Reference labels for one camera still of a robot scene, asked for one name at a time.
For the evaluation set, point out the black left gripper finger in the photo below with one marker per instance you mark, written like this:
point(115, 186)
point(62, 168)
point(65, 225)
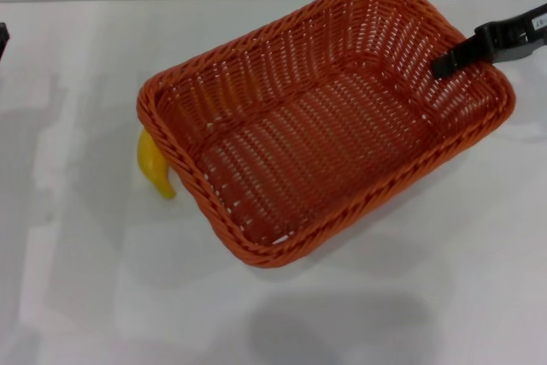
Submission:
point(3, 40)

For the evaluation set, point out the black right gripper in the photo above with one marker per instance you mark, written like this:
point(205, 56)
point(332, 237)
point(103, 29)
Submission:
point(521, 33)

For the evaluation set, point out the orange woven plastic basket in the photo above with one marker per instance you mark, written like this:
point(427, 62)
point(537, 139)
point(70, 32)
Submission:
point(307, 143)

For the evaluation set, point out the yellow banana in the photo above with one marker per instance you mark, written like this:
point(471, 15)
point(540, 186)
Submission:
point(153, 164)

